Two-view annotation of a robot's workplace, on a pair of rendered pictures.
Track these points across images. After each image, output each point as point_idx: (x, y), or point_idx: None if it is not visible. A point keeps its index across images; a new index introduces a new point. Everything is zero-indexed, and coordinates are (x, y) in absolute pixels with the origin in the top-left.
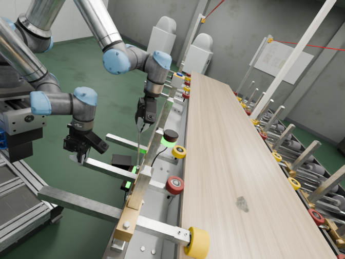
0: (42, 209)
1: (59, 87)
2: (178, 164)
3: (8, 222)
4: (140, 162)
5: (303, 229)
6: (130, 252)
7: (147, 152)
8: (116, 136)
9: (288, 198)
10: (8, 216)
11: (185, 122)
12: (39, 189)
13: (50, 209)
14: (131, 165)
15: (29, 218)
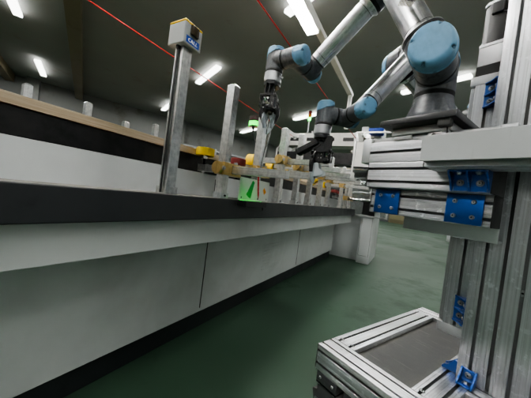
0: (347, 340)
1: (349, 107)
2: (178, 183)
3: (379, 337)
4: (230, 199)
5: None
6: None
7: (240, 166)
8: (275, 169)
9: None
10: (389, 351)
11: (24, 138)
12: (373, 371)
13: (334, 338)
14: (246, 200)
15: (358, 336)
